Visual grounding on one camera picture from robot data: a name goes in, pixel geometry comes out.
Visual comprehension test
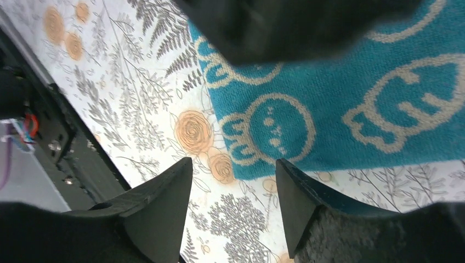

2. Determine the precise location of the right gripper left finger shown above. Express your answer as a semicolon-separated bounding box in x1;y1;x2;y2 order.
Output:
1;157;193;262

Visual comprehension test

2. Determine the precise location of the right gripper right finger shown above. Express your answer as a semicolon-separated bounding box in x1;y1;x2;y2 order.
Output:
276;159;464;262

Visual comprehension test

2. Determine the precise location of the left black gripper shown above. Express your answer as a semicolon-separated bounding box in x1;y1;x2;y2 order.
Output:
177;0;421;65

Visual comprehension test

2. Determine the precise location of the white bear patterned towel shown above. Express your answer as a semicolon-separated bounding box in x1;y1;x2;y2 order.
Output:
190;1;464;180

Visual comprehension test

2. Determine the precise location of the floral patterned table mat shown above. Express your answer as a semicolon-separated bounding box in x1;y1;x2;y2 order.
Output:
1;1;464;262

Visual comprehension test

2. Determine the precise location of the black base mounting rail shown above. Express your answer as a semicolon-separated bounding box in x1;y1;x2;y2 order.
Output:
1;26;130;211

